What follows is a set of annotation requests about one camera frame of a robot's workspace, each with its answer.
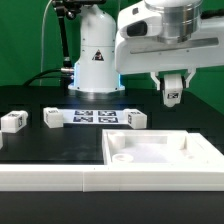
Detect white square tabletop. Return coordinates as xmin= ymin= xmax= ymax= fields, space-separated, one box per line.
xmin=102 ymin=129 xmax=224 ymax=165

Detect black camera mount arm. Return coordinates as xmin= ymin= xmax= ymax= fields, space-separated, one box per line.
xmin=52 ymin=0 xmax=81 ymax=67

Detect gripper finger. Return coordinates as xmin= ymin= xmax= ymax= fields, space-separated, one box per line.
xmin=184 ymin=68 xmax=196 ymax=88
xmin=150 ymin=72 xmax=161 ymax=91

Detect fiducial marker sheet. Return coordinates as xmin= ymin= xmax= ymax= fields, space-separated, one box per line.
xmin=60 ymin=109 xmax=127 ymax=124

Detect white cable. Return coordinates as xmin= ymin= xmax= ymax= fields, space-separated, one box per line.
xmin=39 ymin=0 xmax=54 ymax=87

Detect white U-shaped fence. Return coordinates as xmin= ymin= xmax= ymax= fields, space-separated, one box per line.
xmin=0 ymin=163 xmax=224 ymax=192

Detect black cables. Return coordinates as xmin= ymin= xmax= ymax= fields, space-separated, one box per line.
xmin=22 ymin=67 xmax=75 ymax=87

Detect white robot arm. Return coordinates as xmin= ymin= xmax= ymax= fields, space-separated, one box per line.
xmin=69 ymin=0 xmax=224 ymax=101

